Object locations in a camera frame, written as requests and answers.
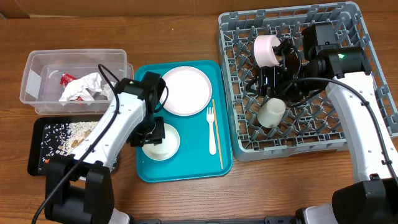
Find pink bowl with food scraps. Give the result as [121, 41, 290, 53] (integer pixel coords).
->
[253, 35, 280, 68]

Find small white cup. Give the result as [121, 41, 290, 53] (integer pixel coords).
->
[257, 98, 286, 128]

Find large pink plate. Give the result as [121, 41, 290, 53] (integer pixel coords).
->
[160, 66, 213, 116]

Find foil wrapper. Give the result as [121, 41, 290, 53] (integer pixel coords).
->
[100, 82, 116, 100]

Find white plastic fork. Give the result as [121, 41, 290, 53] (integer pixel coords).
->
[206, 107, 216, 155]

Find wooden chopstick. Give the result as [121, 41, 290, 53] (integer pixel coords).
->
[212, 99, 224, 170]

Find white napkin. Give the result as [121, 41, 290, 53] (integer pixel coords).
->
[59, 72, 102, 102]

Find red wrapper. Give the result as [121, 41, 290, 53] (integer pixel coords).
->
[59, 73, 83, 101]

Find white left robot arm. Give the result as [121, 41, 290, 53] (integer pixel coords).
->
[38, 73, 166, 223]

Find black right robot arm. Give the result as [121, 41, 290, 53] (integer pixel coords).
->
[254, 22, 397, 223]

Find grey dishwasher rack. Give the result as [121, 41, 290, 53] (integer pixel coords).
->
[218, 2, 397, 161]

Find clear plastic waste bin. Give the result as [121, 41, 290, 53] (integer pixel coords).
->
[19, 49, 134, 115]

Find teal serving tray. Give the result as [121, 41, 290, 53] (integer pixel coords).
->
[135, 60, 233, 183]

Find spilled rice and nut scraps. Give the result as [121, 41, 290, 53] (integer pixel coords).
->
[42, 121, 118, 172]

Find black tray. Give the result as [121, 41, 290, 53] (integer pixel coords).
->
[27, 115, 101, 176]

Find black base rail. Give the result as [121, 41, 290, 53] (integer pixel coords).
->
[129, 215, 295, 224]

